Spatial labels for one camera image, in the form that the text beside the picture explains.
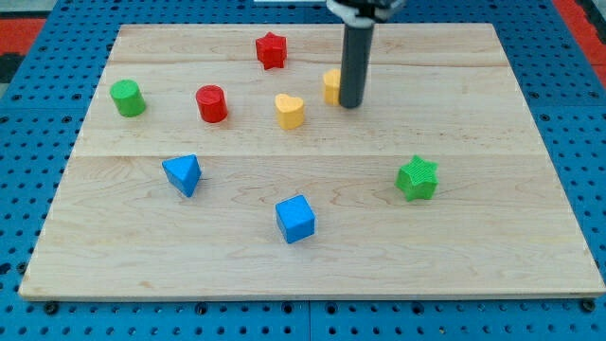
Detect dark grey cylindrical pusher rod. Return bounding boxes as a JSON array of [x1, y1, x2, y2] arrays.
[[339, 24, 374, 109]]

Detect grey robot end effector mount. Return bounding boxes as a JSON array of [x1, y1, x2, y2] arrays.
[[326, 0, 406, 26]]

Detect yellow heart block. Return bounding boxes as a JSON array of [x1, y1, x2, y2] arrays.
[[275, 94, 305, 130]]

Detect yellow hexagon block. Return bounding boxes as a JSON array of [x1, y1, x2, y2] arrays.
[[323, 69, 341, 105]]

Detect red star block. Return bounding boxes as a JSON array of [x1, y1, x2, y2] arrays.
[[255, 32, 288, 70]]

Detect green star block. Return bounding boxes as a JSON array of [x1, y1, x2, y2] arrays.
[[395, 155, 439, 202]]

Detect red cylinder block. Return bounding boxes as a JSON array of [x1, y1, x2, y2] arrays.
[[195, 84, 228, 123]]

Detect light wooden board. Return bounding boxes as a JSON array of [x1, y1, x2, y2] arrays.
[[19, 24, 605, 302]]

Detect blue cube block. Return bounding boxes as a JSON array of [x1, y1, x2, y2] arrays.
[[275, 194, 316, 243]]

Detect blue triangle block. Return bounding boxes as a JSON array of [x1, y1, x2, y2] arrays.
[[162, 154, 202, 197]]

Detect green cylinder block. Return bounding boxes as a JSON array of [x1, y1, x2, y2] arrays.
[[110, 79, 146, 117]]

